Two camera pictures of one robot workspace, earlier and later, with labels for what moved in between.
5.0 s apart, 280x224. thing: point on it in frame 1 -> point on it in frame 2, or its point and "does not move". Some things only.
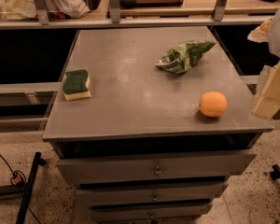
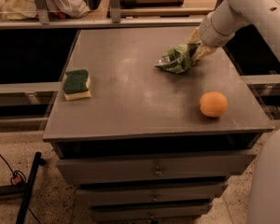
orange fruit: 213,104 does not move
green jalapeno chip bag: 180,58 does not move
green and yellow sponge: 76,85 does not move
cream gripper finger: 261,34 -> 195,37
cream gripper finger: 275,92 -> 203,50
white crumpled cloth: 65,1 does not move
